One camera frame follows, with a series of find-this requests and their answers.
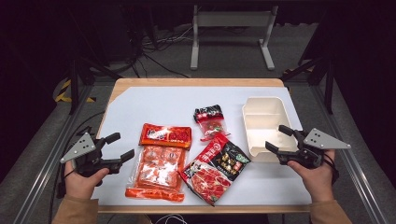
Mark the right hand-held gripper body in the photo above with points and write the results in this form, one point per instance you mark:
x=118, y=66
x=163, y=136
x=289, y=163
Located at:
x=323, y=141

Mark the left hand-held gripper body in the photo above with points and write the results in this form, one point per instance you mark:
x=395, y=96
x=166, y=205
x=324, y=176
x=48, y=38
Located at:
x=81, y=148

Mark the cream plastic divided container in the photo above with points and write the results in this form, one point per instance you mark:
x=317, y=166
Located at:
x=264, y=124

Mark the large orange seasoning packet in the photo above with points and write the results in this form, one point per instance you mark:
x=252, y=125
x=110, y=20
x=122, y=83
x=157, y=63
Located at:
x=158, y=168

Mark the red and black food packet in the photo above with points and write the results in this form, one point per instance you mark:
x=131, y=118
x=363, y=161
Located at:
x=214, y=174

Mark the person's left hand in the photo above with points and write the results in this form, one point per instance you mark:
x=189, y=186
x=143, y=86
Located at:
x=81, y=186

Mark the person's right hand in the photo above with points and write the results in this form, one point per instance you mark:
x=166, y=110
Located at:
x=316, y=180

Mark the black tripod stand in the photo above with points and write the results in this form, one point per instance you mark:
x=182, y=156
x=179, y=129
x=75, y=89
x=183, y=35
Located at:
x=328, y=87
x=74, y=87

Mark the white table mat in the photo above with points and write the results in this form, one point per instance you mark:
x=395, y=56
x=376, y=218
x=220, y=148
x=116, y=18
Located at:
x=162, y=102

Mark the small black and red packet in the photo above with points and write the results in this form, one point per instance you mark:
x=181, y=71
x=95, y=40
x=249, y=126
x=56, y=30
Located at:
x=211, y=123

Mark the aluminium rail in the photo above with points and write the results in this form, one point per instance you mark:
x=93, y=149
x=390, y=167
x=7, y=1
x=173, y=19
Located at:
x=46, y=168
x=351, y=168

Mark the grey metal stand frame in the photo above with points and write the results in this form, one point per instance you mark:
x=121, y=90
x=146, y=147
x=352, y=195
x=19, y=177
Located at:
x=233, y=18

